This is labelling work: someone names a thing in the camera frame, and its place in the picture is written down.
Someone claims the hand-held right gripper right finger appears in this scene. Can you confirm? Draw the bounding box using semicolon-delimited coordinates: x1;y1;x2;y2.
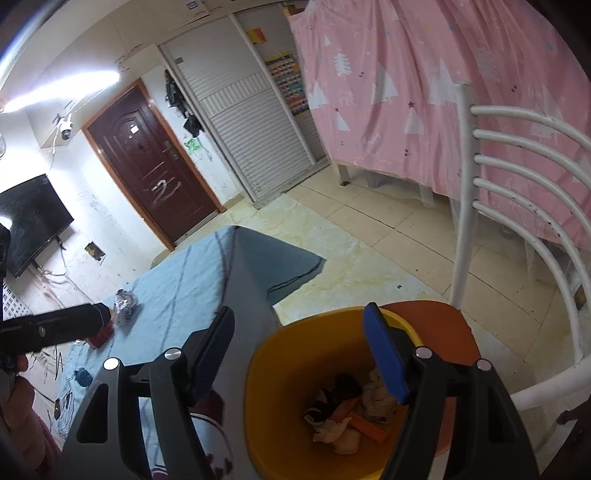
362;302;541;480

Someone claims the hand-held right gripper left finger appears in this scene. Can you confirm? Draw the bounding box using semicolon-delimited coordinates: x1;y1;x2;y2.
60;305;236;480

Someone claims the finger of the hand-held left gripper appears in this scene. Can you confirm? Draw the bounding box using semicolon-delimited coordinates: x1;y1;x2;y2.
0;302;112;356

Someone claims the small white tissue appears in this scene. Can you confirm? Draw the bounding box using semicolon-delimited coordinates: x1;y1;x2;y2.
360;368;400;418

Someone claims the black wrapper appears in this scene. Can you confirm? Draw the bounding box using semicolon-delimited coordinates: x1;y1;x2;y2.
304;374;363;423

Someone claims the yellow plastic bin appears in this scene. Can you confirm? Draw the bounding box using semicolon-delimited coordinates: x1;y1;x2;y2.
244;306;426;480

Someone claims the person's left hand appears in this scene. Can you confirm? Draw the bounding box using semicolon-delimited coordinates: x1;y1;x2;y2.
0;355;61;467

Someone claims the white eye chart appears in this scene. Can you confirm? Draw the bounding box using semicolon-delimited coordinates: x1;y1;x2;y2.
0;277;31;320

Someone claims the dark brown door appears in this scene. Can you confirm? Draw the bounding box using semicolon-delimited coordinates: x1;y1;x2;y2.
82;78;227;252

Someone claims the white metal chair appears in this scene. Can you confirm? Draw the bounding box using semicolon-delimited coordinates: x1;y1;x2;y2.
381;82;591;457

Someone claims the white sliding door wardrobe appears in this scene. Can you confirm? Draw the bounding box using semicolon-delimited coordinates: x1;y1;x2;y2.
159;11;331;208

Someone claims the pink tree print curtain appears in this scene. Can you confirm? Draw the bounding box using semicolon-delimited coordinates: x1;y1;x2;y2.
288;0;591;250

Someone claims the colourful grid poster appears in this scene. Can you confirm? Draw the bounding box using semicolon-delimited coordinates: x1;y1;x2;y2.
265;53;309;114

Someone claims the black wall television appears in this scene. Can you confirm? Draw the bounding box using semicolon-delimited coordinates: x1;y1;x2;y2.
0;173;75;278

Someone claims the hanging wall cable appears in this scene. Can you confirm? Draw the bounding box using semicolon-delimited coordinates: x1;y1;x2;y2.
34;261;93;305

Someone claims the wooden bunk bed frame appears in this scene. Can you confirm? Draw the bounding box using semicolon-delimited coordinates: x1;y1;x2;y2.
331;157;354;186

